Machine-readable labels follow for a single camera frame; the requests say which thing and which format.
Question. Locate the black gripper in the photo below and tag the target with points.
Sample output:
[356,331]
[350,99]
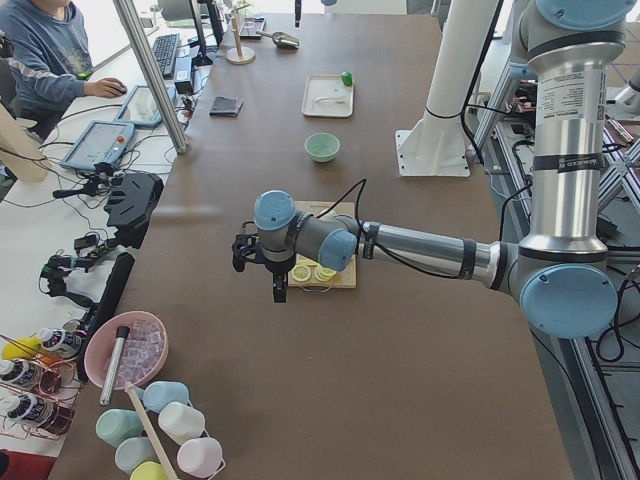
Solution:
[276,266]

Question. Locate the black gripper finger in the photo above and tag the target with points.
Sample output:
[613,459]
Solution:
[297,12]

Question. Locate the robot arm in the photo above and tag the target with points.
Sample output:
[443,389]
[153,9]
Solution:
[557,272]
[327,3]

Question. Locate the light green bowl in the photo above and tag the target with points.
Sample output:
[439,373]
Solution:
[322,147]

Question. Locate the pink bowl with cubes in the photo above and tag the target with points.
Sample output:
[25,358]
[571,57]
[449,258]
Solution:
[144,353]

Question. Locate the metal scoop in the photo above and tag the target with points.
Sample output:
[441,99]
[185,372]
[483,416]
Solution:
[281,40]

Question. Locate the stacked lemon slices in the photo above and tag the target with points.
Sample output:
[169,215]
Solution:
[324,274]

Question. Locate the wooden mug tree stand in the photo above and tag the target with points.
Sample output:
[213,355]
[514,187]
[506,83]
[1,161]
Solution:
[238,55]

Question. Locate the bamboo cutting board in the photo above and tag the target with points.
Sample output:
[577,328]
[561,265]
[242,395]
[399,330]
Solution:
[344,279]

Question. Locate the green lime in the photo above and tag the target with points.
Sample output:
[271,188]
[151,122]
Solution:
[347,78]

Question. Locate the cream rabbit tray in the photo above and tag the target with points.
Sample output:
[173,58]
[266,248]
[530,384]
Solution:
[326,85]

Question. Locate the grey folded cloth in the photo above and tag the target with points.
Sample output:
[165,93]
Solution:
[226,106]

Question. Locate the black keyboard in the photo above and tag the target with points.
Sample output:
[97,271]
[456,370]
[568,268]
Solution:
[164,50]

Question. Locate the black long bar device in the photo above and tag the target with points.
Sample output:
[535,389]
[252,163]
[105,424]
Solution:
[106,307]

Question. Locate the metal tube black cap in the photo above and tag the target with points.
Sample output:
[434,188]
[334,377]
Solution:
[122,334]

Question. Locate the light blue cup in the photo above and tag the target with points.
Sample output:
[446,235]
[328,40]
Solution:
[159,394]

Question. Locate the white cup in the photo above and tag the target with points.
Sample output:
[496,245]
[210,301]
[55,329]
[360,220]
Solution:
[181,422]

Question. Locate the blue teach pendant far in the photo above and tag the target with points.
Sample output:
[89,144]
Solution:
[140,109]

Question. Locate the blue teach pendant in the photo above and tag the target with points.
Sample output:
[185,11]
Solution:
[140,109]
[101,142]

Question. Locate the pink cup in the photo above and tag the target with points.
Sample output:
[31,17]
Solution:
[201,457]

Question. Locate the mint green cup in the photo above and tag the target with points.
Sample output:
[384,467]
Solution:
[114,426]

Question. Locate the blue teach pendant near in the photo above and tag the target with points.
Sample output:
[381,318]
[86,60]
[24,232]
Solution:
[101,142]

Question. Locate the pale blue grey cup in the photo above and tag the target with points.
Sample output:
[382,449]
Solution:
[132,452]

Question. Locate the yellow cup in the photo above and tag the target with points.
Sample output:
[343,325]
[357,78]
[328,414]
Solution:
[149,470]

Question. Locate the person in blue hoodie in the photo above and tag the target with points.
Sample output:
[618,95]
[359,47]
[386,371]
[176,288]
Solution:
[51,60]

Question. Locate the lemon slice near handle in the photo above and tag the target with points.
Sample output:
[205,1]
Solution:
[301,273]

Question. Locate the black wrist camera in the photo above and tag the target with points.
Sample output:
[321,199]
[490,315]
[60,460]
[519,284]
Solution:
[246,249]

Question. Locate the black bracket device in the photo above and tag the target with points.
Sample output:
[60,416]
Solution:
[133,197]

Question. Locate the aluminium frame post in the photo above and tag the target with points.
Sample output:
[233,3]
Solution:
[146,60]

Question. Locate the copper wire bottle rack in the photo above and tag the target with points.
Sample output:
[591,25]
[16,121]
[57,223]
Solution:
[38,390]

